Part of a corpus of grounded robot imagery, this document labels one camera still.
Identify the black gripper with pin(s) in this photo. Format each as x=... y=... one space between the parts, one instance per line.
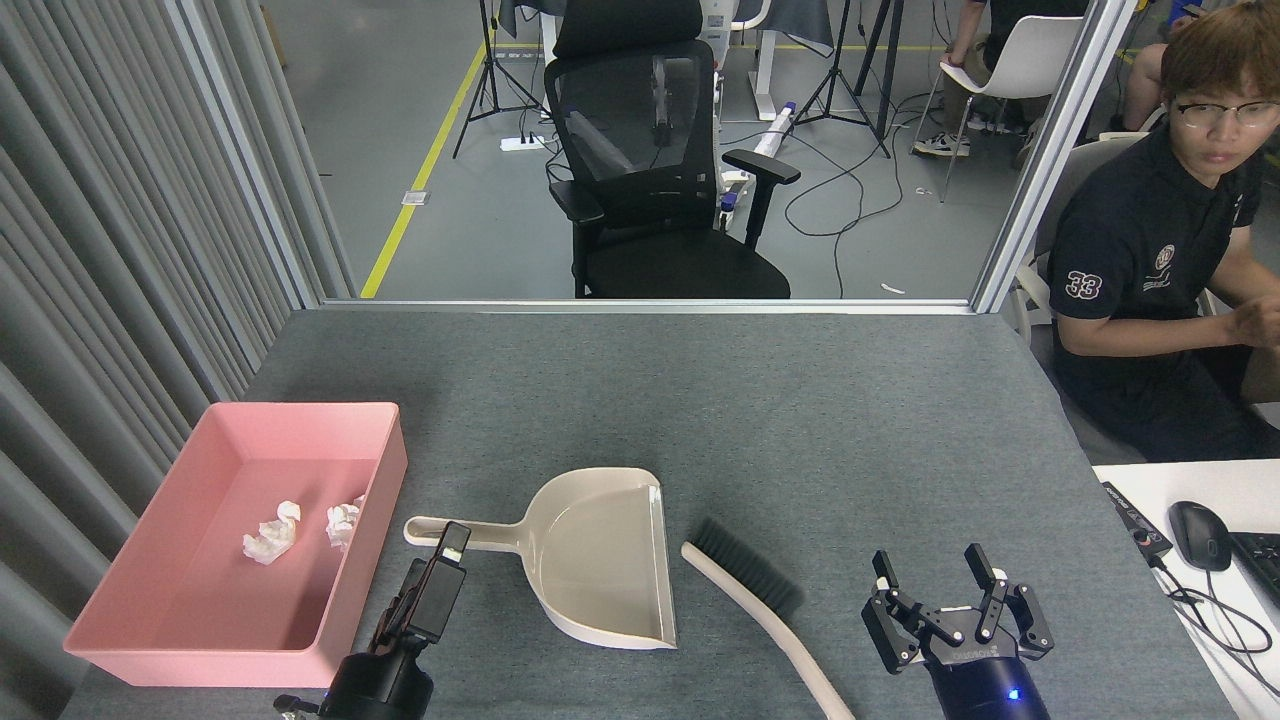
x=985 y=685
x=375 y=690

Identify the small white tissue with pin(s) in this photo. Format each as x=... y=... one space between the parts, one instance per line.
x=343 y=522

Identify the large white tissue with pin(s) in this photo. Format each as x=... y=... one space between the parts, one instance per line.
x=270 y=538

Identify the beige plastic dustpan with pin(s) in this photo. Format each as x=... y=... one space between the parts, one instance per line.
x=600 y=555

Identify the beige hand brush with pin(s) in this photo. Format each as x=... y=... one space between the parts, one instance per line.
x=750 y=570

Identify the person's left forearm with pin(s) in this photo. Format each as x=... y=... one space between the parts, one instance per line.
x=1255 y=265

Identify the person's right forearm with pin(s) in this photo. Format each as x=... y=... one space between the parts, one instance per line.
x=1150 y=338

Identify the pink plastic bin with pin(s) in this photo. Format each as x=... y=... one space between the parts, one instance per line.
x=200 y=600

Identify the person's right hand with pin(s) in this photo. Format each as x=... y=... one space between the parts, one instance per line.
x=1260 y=322

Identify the black slim control box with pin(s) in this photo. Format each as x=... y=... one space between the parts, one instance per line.
x=1135 y=520

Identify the black computer mouse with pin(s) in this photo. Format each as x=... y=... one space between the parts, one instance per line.
x=1198 y=535

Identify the white side table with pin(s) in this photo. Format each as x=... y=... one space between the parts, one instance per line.
x=1230 y=485

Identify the black keyboard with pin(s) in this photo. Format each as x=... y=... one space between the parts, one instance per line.
x=1262 y=560

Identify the silver floor plate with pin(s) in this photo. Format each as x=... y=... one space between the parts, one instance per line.
x=415 y=198

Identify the black mesh office chair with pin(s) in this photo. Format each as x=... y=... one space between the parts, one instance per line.
x=680 y=265

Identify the person in black shirt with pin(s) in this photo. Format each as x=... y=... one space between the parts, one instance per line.
x=1140 y=230

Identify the grey padded chair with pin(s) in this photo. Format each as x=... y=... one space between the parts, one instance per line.
x=1075 y=170

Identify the white power strip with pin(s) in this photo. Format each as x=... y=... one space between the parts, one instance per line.
x=522 y=143

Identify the grey slatted curtain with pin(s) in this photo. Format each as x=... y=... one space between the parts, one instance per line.
x=100 y=250

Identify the white rod with purple tip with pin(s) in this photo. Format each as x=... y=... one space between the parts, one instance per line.
x=775 y=130

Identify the black tripod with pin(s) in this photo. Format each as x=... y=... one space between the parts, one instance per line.
x=491 y=50
x=838 y=50

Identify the white plastic chair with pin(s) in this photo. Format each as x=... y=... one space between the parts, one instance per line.
x=1030 y=60

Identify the person in beige clothes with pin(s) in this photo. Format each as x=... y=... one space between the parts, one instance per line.
x=1148 y=85

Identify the white stand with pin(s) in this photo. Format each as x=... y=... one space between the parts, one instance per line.
x=765 y=60

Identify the person on white chair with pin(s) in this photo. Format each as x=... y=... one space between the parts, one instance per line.
x=1030 y=8

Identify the dark grey cloth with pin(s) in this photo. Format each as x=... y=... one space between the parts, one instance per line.
x=800 y=20

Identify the silver table rail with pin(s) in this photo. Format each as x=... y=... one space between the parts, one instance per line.
x=650 y=306

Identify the slanted silver post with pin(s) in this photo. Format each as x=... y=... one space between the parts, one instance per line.
x=1053 y=150

